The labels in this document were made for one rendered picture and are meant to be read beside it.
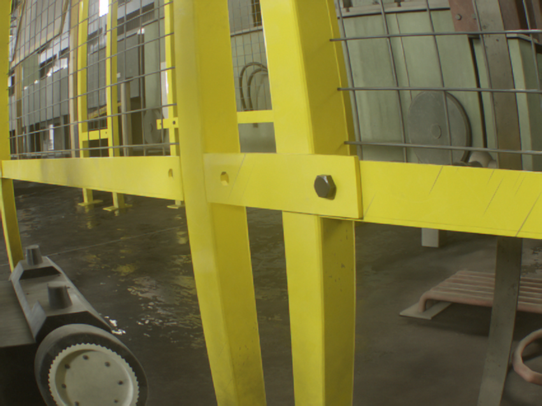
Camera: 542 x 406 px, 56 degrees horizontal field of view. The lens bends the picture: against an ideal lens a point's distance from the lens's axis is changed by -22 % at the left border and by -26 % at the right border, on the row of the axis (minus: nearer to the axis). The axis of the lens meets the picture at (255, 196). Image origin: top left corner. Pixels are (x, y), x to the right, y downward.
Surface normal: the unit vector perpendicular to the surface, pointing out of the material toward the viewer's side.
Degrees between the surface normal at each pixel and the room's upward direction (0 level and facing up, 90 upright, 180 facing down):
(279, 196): 90
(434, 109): 88
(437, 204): 90
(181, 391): 0
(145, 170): 90
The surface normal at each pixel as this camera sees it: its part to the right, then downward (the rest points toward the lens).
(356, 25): -0.77, 0.17
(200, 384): -0.09, -0.98
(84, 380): 0.48, 0.09
